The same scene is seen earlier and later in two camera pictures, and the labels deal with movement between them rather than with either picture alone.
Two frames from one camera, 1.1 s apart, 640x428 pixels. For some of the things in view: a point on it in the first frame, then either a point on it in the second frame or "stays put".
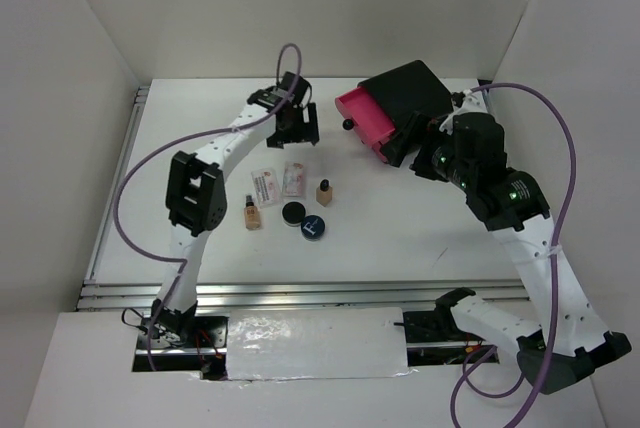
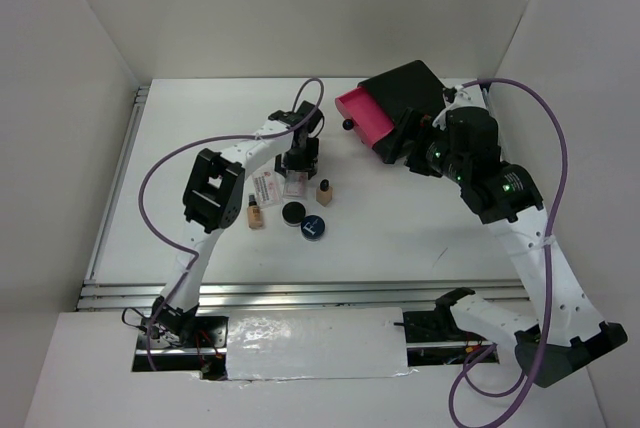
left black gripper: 305,131 -> 309,163
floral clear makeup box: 294,183 stays put
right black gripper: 396,147 stays put
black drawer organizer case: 409,89 stays put
